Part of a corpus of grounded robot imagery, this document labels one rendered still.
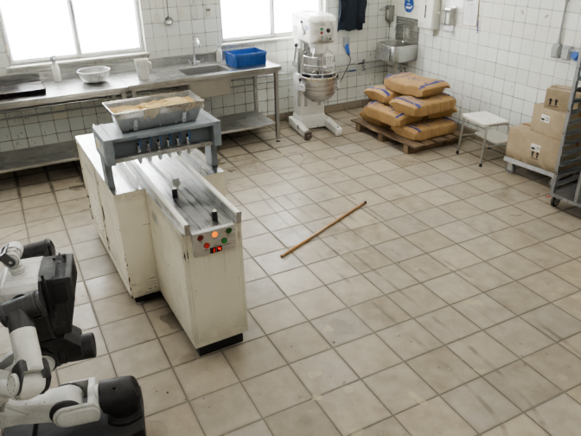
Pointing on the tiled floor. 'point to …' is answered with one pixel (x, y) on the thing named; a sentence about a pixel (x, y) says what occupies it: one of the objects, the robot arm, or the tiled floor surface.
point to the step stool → (486, 130)
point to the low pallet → (405, 137)
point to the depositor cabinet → (131, 213)
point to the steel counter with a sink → (70, 92)
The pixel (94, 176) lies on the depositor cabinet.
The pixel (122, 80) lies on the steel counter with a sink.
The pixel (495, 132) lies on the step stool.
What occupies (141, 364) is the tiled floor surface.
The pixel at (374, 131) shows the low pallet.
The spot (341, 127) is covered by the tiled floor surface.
